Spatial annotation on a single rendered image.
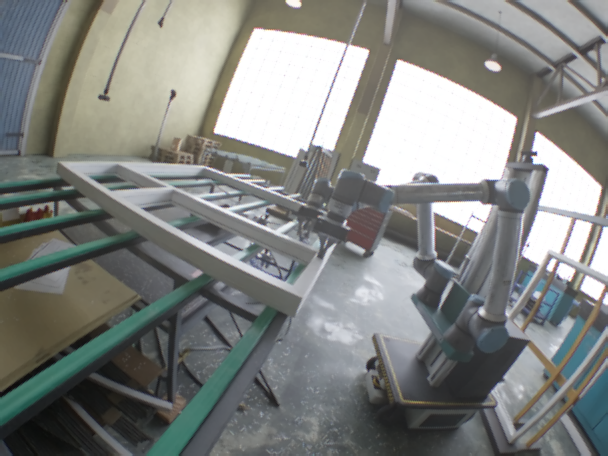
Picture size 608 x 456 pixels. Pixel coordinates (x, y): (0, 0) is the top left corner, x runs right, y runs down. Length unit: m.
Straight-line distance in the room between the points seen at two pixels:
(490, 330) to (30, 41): 7.42
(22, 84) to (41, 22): 1.33
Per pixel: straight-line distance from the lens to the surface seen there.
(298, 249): 1.09
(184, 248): 0.82
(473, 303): 1.35
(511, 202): 1.06
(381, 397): 1.78
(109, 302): 1.00
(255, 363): 0.57
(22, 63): 6.68
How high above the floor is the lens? 1.26
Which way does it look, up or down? 14 degrees down
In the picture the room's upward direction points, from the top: 20 degrees clockwise
